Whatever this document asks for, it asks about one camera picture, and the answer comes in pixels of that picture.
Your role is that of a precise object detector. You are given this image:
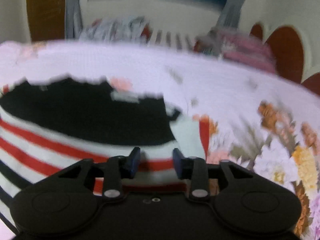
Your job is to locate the grey curtain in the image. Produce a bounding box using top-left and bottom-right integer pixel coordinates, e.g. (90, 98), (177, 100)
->
(215, 0), (255, 30)
(62, 0), (84, 39)

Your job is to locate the wooden door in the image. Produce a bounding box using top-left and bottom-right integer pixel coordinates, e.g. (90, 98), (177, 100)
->
(26, 0), (66, 42)

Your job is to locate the striped knit sweater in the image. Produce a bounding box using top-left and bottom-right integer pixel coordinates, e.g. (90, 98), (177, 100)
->
(0, 77), (209, 235)

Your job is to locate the pile of grey clothes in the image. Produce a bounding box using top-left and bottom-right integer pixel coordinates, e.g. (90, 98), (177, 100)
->
(82, 16), (150, 43)

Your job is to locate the scalloped red white headboard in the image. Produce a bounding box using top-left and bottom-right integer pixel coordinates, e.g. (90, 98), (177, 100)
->
(250, 22), (320, 93)

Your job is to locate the stack of folded pink clothes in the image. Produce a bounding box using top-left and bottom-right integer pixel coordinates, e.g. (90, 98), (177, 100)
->
(195, 29), (278, 74)

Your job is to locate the pink floral bed sheet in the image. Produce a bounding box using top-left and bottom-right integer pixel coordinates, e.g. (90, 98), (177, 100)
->
(0, 40), (320, 240)

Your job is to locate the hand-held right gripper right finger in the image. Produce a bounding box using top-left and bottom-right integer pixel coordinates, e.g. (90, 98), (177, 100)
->
(173, 148), (253, 203)

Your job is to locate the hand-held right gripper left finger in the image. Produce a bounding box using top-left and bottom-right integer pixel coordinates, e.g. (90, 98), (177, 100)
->
(59, 147), (141, 203)

